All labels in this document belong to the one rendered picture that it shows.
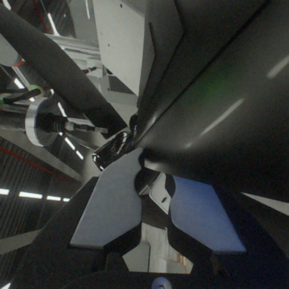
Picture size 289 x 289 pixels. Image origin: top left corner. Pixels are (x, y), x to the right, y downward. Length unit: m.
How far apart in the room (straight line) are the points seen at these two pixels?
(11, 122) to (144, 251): 7.27
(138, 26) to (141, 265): 7.40
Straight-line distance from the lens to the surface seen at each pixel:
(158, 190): 0.31
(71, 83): 0.36
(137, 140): 0.17
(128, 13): 0.51
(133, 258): 7.46
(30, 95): 0.40
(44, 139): 0.27
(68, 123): 0.26
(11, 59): 1.13
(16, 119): 0.28
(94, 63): 0.83
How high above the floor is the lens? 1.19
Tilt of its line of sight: 4 degrees down
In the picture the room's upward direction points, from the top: 82 degrees counter-clockwise
